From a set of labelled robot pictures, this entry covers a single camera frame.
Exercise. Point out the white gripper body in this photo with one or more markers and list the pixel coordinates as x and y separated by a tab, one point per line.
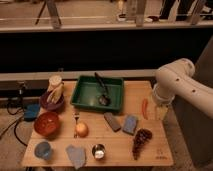
161	112

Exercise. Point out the grey rectangular eraser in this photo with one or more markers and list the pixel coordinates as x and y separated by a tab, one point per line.
112	121

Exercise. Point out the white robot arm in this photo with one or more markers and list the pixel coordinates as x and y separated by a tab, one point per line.
175	78

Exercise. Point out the purple bowl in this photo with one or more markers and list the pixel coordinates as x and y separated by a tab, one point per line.
49	105

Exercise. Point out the red bowl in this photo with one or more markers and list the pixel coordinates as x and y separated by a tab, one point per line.
47	123

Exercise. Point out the dark grape bunch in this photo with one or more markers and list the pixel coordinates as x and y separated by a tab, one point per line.
141	138

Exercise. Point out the blue sponge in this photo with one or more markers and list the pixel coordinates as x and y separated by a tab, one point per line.
130	124

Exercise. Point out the black ladle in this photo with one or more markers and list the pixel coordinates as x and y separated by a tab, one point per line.
104	97

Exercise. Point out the small metal cup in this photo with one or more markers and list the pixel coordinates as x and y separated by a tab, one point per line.
98	151

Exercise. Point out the green plastic tray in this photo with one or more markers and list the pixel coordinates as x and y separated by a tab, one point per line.
87	91

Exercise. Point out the yellow onion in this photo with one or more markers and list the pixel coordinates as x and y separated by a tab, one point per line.
82	129

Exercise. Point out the metal fork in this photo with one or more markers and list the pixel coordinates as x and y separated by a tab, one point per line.
76	116

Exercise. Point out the grey-blue cloth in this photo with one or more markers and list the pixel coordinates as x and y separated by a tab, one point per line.
77	156

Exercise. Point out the bunch of bananas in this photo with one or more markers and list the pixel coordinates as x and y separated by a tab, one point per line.
55	94

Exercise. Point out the cream cup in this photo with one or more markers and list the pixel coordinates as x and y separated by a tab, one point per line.
55	83

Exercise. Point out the blue glass cup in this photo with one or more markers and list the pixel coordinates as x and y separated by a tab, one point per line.
43	150

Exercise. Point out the blue box beside table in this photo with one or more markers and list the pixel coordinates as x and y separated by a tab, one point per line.
31	112

